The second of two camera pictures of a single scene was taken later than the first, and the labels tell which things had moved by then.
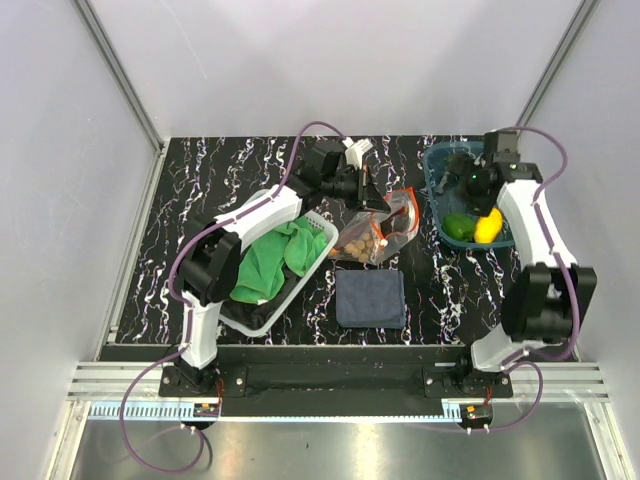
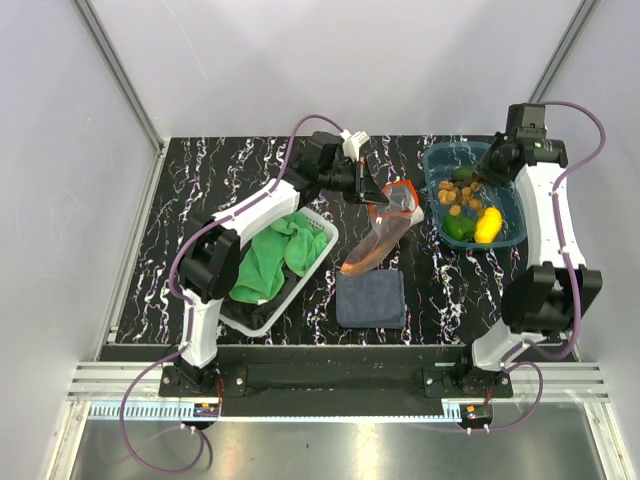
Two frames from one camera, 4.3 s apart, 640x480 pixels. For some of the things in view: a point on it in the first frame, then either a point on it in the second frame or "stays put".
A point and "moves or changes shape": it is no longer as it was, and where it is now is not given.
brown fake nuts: [361, 247] -> [449, 194]
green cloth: [261, 267] stays put
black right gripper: [461, 166] -> [486, 172]
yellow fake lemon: [487, 227] stays put
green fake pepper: [459, 227] stays put
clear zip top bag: [372, 236] moves or changes shape
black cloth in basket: [256, 316] stays put
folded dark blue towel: [367, 298] stays put
